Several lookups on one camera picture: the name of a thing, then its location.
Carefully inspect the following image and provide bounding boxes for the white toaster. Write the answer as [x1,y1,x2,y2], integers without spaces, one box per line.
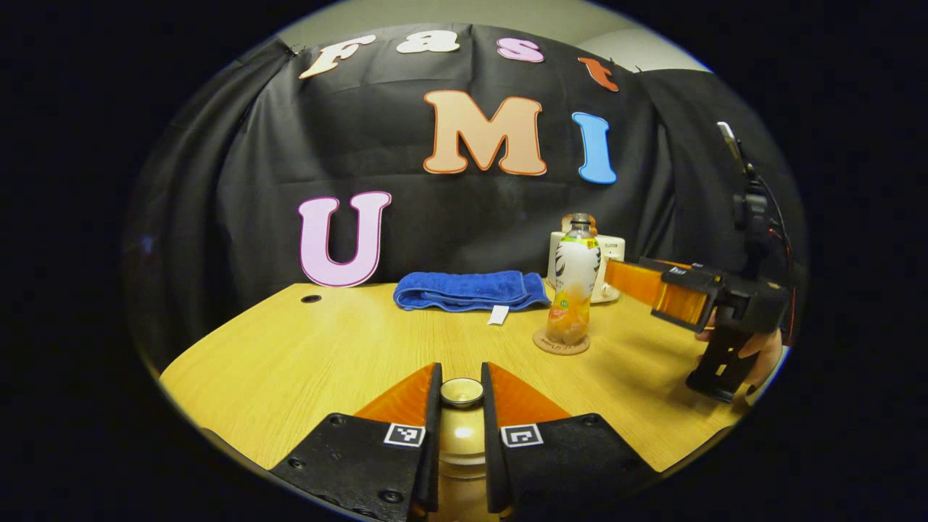
[546,231,626,304]

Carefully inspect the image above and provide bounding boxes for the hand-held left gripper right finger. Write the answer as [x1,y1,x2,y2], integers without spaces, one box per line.
[481,361,657,515]

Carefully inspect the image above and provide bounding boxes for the cream teacup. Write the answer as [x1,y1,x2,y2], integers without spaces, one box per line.
[434,458,502,522]

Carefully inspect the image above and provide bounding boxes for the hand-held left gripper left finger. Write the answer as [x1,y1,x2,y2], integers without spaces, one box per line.
[270,362,443,522]

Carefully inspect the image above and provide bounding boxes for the black backdrop cloth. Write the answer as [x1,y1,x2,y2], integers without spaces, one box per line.
[123,25,809,370]

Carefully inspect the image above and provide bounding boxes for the white label water bottle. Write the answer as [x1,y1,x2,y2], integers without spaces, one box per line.
[545,213,602,346]

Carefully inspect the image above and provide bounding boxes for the blue towel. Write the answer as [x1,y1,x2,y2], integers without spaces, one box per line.
[394,270,552,326]

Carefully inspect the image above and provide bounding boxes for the round wooden coaster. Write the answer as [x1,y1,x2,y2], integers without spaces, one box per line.
[533,328,592,356]

